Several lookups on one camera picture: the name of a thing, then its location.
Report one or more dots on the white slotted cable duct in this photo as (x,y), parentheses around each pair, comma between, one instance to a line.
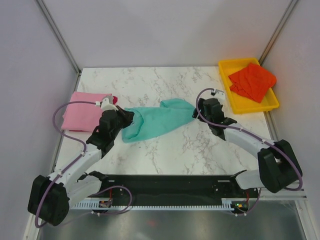
(100,205)

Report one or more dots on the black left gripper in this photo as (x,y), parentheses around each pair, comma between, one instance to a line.
(127,116)

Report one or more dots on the teal t shirt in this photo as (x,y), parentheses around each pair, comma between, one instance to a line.
(152,122)

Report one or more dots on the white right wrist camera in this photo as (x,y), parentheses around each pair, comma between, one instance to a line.
(218,94)

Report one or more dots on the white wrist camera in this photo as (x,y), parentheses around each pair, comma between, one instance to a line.
(107,104)
(218,94)

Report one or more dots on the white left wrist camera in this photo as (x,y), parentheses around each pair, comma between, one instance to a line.
(107,104)

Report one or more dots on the pink folded t shirt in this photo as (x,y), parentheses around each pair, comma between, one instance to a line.
(83,117)

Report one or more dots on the left aluminium corner post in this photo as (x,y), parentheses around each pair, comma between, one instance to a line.
(58,35)

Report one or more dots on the orange t shirt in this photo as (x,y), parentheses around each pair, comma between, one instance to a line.
(252,82)

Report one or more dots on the crimson folded t shirt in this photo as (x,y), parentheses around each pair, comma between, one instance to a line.
(114,100)

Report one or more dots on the yellow plastic tray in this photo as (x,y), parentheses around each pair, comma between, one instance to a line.
(239,104)

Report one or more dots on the aluminium frame rail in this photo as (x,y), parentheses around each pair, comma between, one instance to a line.
(283,195)

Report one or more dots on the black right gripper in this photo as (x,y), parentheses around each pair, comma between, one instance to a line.
(201,106)

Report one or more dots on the aluminium corner post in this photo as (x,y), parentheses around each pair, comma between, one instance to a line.
(58,35)
(278,30)

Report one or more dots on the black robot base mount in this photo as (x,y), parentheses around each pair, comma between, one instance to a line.
(174,190)

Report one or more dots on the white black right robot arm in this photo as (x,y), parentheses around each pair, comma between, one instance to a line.
(278,167)

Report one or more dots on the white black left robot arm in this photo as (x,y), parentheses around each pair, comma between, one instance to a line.
(52,196)

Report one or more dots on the right aluminium corner post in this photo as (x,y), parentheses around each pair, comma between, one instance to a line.
(278,30)

